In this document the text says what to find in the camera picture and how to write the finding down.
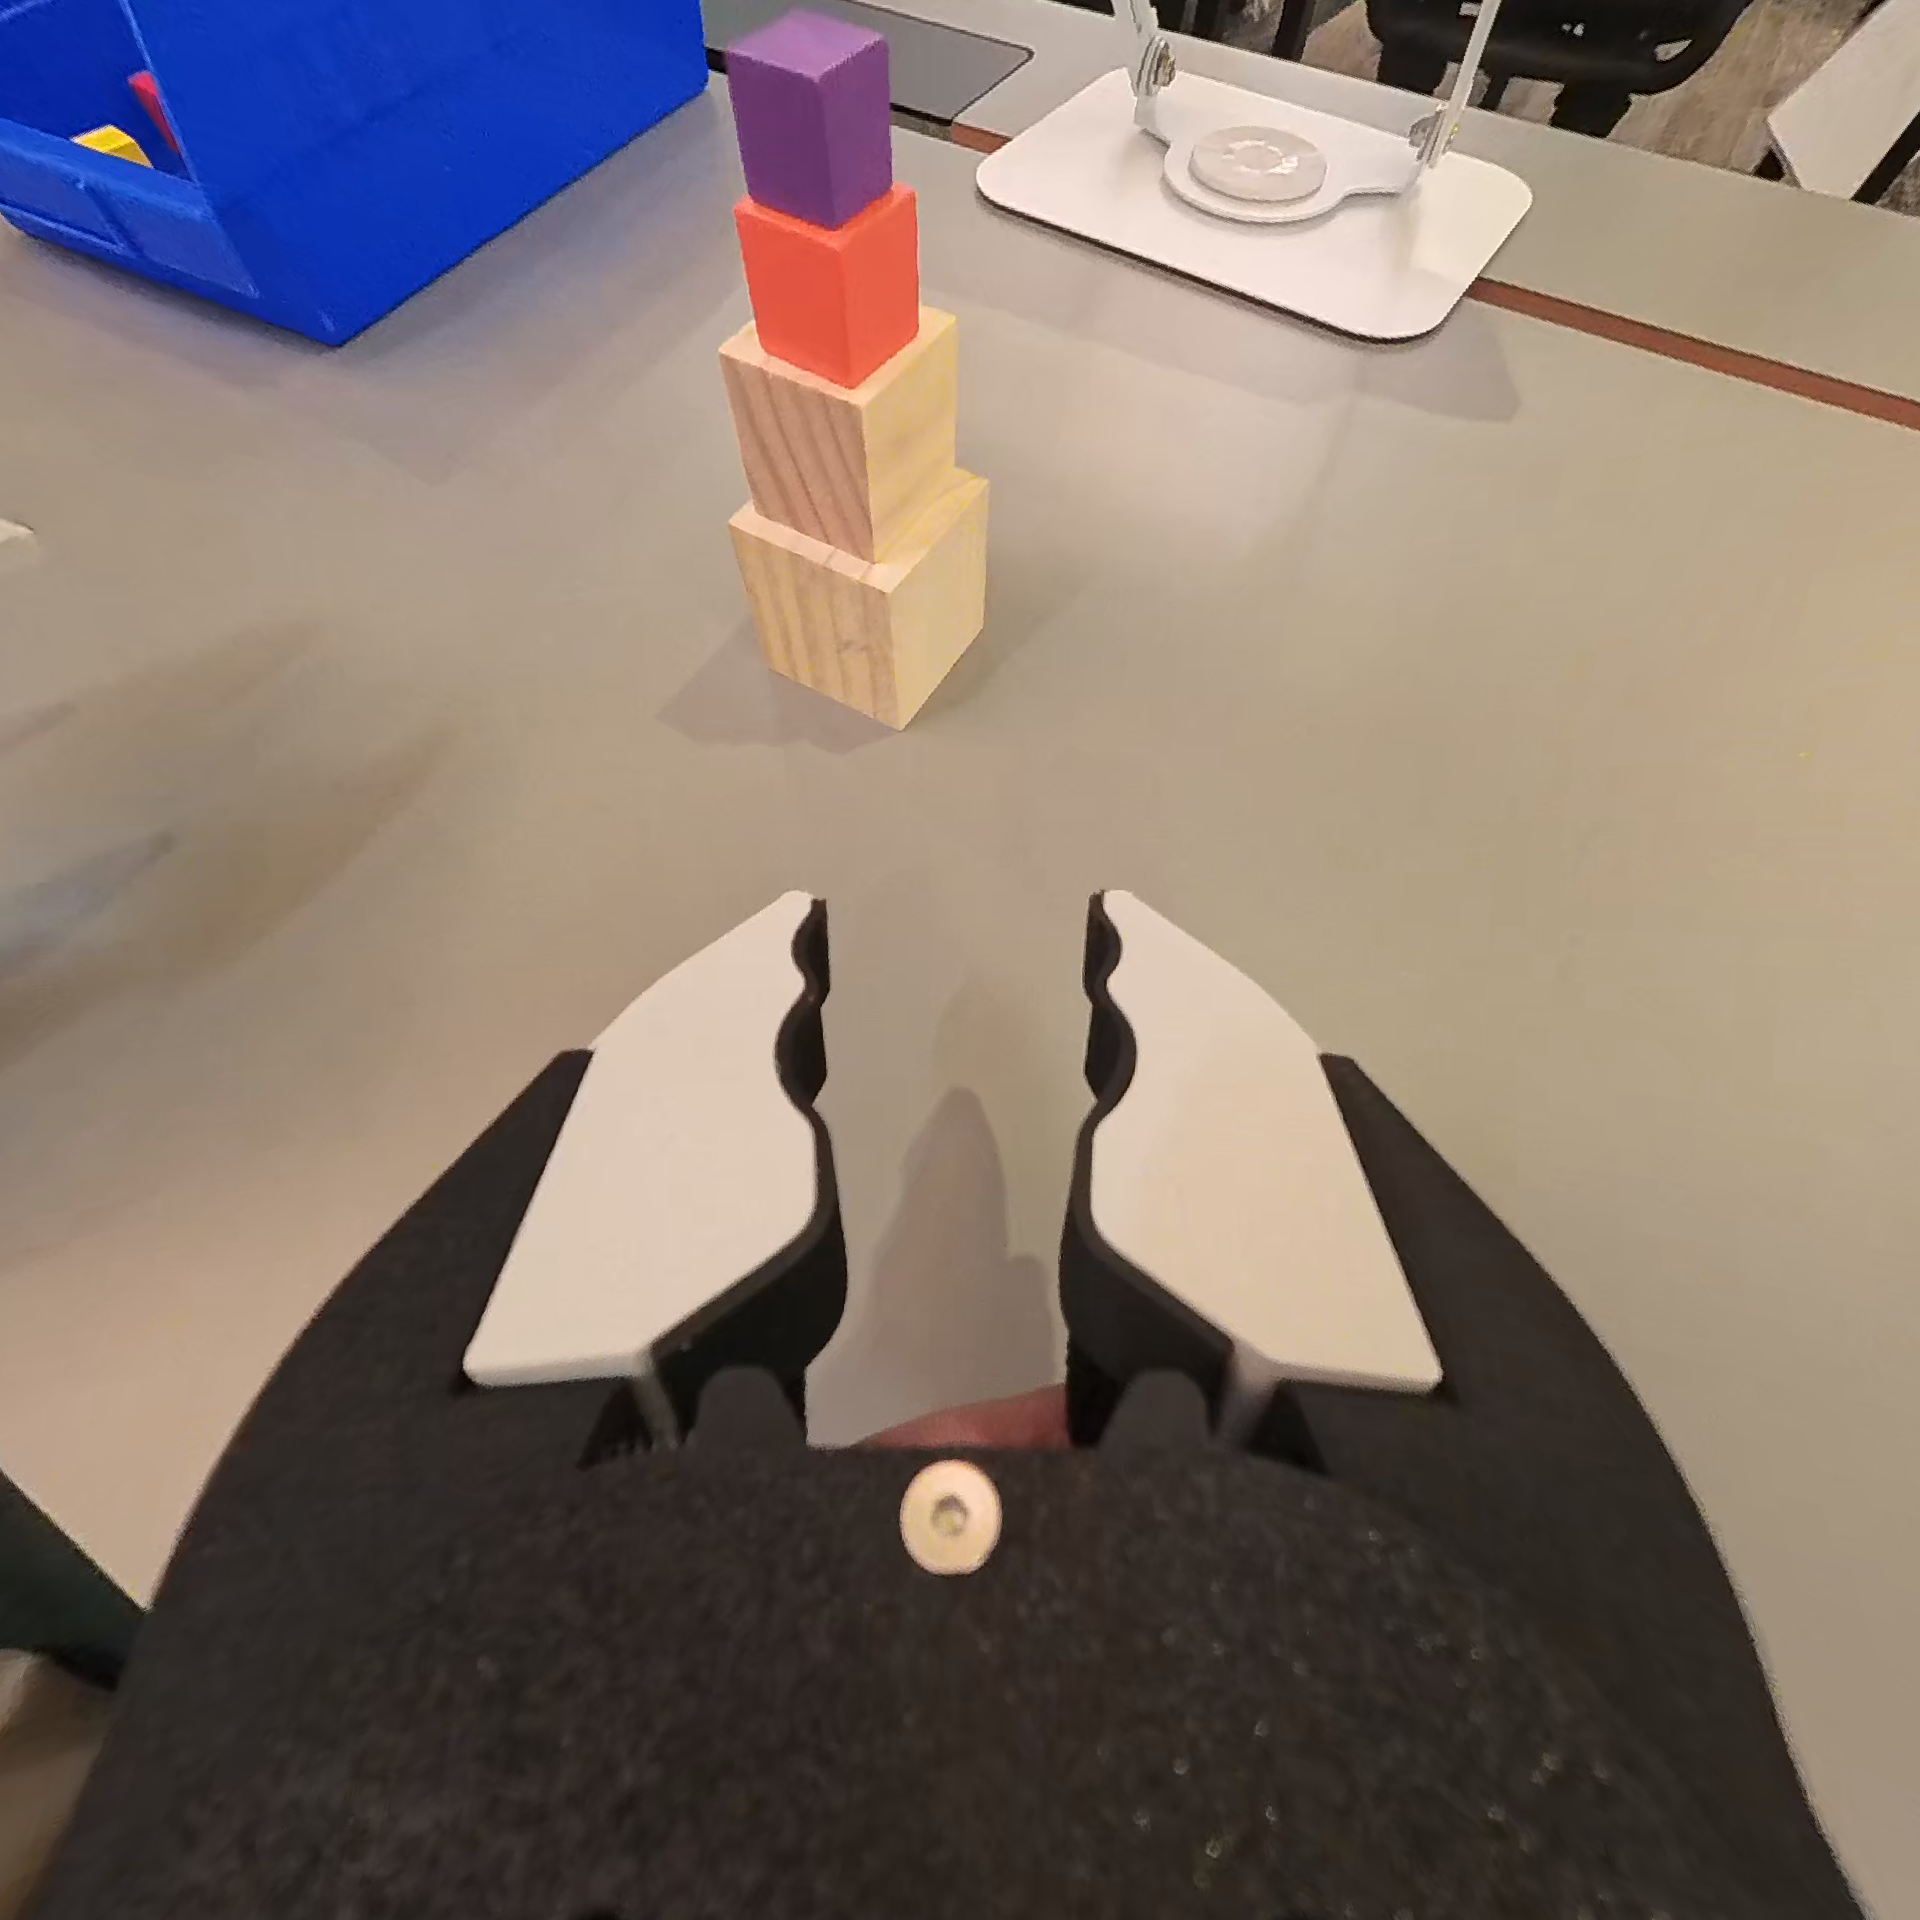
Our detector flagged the purple wooden cube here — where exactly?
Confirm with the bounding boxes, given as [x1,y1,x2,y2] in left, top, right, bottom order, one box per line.
[732,9,895,228]

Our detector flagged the white folding stand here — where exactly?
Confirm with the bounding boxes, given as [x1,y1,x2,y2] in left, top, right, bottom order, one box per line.
[978,0,1535,340]

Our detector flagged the black office chair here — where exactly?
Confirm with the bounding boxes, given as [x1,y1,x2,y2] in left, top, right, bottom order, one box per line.
[1364,0,1739,138]

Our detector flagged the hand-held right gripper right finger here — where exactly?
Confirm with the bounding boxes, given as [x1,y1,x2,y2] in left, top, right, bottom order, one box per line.
[1060,889,1447,1400]

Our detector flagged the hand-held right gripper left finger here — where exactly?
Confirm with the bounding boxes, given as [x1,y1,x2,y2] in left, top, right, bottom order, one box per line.
[465,891,851,1400]

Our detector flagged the white slanted panel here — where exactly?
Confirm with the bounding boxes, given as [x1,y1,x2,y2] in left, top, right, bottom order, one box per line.
[1768,0,1920,196]

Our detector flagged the medium wooden cube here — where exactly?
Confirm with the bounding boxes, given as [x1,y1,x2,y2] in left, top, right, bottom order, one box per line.
[720,306,968,563]

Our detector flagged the large wooden cube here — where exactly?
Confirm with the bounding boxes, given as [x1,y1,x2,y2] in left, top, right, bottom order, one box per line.
[732,468,995,733]

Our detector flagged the blue plastic bin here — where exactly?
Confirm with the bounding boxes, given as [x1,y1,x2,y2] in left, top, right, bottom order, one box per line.
[0,0,709,348]

